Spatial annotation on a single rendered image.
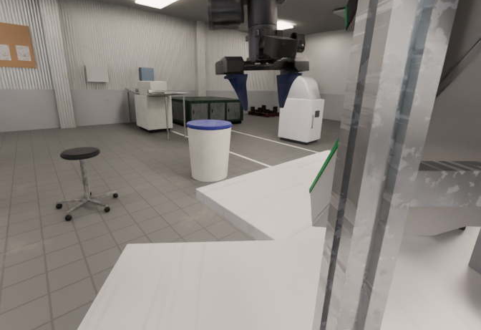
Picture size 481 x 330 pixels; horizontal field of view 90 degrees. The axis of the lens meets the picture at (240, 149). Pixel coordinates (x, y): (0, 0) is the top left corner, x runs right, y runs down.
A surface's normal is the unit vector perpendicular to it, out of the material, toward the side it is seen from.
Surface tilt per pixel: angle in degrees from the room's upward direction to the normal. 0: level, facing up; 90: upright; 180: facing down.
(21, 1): 90
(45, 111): 90
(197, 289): 0
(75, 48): 90
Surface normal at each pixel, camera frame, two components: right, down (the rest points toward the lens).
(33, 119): 0.65, 0.22
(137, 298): 0.03, -0.96
